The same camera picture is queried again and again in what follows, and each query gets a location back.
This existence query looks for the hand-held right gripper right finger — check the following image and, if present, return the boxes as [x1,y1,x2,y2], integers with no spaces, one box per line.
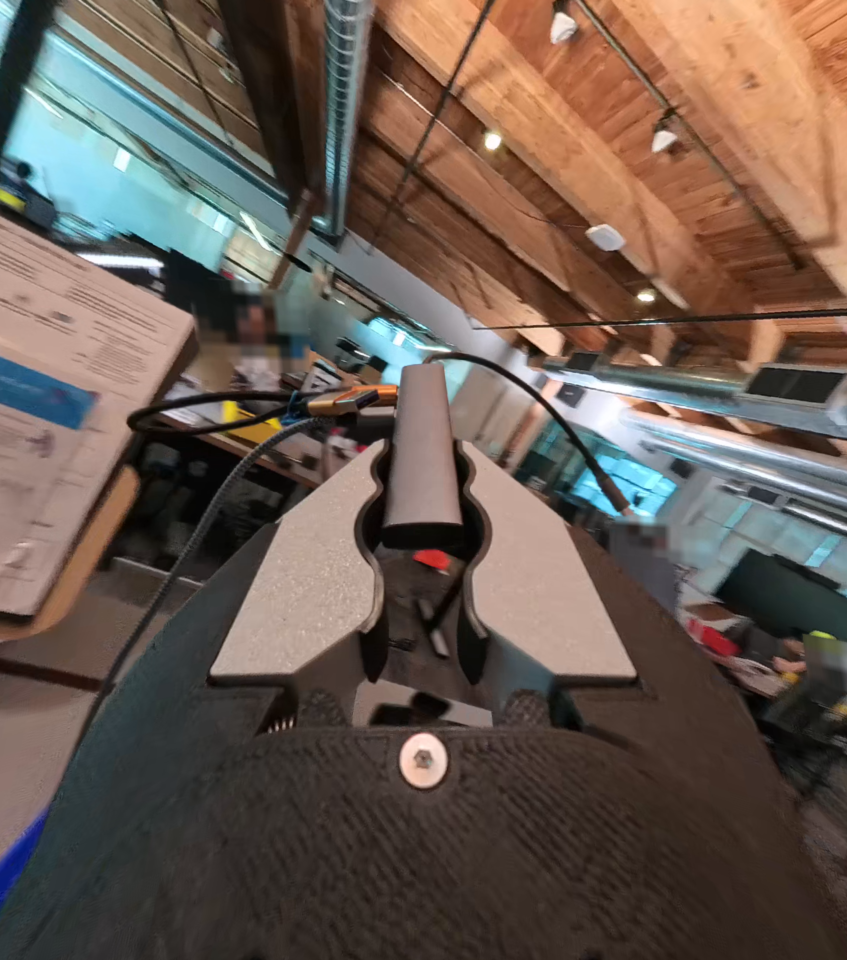
[455,441,638,685]

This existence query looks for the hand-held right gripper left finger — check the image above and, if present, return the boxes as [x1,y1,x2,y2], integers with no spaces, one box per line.
[207,438,395,687]

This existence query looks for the grey braided cable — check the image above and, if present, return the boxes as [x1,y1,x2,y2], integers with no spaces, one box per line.
[97,416,335,691]

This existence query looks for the black hub cable grey plug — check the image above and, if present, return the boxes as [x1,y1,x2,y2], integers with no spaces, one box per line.
[423,351,635,519]

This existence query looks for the long grey usb hub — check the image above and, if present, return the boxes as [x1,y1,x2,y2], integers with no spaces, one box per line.
[380,363,466,550]

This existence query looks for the black cable orange plugs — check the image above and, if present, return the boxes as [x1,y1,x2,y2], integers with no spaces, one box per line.
[125,384,401,438]

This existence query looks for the black monitor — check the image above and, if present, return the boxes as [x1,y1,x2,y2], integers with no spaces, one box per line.
[716,547,847,642]

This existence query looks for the black metal pole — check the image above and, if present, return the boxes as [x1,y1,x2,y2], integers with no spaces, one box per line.
[0,0,59,202]

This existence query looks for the large metal duct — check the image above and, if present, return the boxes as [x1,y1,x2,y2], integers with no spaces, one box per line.
[528,348,847,451]

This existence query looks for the spiral metal duct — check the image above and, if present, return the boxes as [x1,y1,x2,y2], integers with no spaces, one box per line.
[318,0,378,240]

